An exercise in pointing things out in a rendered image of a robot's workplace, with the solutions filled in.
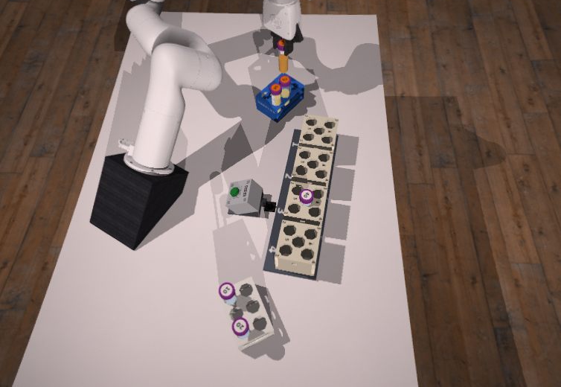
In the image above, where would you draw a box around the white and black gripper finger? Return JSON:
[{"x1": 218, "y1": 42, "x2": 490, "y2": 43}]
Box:
[
  {"x1": 271, "y1": 31, "x2": 282, "y2": 49},
  {"x1": 284, "y1": 23, "x2": 304, "y2": 56}
]

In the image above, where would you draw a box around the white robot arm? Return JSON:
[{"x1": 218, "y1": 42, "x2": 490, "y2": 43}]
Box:
[{"x1": 118, "y1": 0, "x2": 222, "y2": 176}]

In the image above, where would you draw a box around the beige bucket adapter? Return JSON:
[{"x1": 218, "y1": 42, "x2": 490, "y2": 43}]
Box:
[
  {"x1": 275, "y1": 220, "x2": 321, "y2": 276},
  {"x1": 299, "y1": 114, "x2": 339, "y2": 151},
  {"x1": 283, "y1": 181, "x2": 328, "y2": 226},
  {"x1": 292, "y1": 146, "x2": 333, "y2": 187}
]

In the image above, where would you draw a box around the blue tube rack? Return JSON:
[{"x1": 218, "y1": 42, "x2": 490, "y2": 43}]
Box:
[{"x1": 256, "y1": 73, "x2": 304, "y2": 123}]

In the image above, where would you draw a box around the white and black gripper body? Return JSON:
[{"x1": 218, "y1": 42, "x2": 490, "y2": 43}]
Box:
[{"x1": 263, "y1": 0, "x2": 301, "y2": 40}]

